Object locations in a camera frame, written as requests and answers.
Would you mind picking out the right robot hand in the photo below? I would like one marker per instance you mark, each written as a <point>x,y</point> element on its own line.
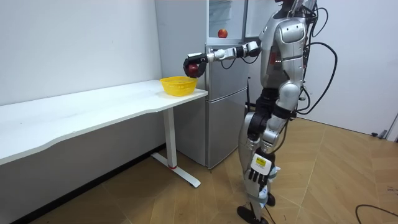
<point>199,60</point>

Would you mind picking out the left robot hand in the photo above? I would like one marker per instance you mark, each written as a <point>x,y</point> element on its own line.
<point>260,163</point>

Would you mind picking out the red apple soft toy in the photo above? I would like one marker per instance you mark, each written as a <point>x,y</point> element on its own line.
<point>192,69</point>
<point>222,33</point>

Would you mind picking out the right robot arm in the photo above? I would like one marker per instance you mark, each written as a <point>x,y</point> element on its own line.
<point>228,53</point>

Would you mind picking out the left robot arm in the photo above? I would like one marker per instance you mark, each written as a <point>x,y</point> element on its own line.
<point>287,90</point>

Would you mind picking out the robot legs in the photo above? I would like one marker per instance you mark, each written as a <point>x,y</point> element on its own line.
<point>247,140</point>

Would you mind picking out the yellow plastic basket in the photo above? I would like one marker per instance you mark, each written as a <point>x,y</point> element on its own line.
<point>178,86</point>

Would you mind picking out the grey fridge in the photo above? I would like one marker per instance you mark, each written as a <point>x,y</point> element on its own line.
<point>192,124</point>

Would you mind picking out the robot body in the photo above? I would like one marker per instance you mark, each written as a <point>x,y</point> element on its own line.
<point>268,62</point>

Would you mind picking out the open fridge door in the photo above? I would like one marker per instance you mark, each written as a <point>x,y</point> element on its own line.
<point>259,18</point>

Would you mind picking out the white desk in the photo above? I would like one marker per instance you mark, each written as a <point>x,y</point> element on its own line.
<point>77,109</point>

